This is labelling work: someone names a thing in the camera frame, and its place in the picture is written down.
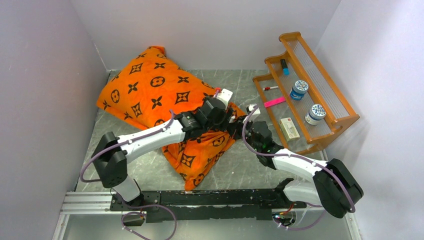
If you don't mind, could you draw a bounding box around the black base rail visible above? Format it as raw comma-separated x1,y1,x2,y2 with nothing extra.
110,188,307,223

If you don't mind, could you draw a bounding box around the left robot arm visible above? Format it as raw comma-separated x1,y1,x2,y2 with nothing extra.
90,91,232,210

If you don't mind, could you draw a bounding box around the blue black highlighter marker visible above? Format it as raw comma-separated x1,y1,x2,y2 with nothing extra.
280,58,290,76

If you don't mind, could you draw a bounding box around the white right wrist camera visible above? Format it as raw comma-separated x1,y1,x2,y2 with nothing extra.
245,104,261,122

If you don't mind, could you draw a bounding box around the blue jar near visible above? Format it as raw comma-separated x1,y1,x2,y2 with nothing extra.
289,80,309,101

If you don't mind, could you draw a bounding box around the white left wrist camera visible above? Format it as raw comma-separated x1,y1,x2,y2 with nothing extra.
216,88,233,108

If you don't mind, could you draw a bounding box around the orange patterned pillowcase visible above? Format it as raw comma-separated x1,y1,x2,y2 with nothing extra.
96,46,236,191

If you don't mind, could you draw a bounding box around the small cardboard box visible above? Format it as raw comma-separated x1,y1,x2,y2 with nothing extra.
279,117,300,142

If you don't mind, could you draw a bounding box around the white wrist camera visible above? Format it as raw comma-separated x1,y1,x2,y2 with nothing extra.
245,104,261,122
216,88,233,108

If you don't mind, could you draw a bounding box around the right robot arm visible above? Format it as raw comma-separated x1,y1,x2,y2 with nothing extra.
227,120,364,219

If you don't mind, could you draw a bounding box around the pink flat strip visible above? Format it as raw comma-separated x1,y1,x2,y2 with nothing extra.
263,96,286,108

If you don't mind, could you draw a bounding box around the wooden tiered shelf rack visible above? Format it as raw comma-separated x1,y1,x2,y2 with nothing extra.
252,32,360,155

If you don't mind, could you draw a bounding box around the blue jar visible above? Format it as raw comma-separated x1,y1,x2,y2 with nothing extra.
289,80,309,101
305,104,327,126

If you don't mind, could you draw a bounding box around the red white marker pen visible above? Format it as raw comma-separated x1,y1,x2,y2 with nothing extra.
262,86,279,91

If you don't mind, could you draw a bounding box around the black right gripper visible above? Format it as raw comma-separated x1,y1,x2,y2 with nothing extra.
226,115,261,152

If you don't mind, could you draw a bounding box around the blue jar far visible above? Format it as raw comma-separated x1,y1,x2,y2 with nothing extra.
305,104,327,126

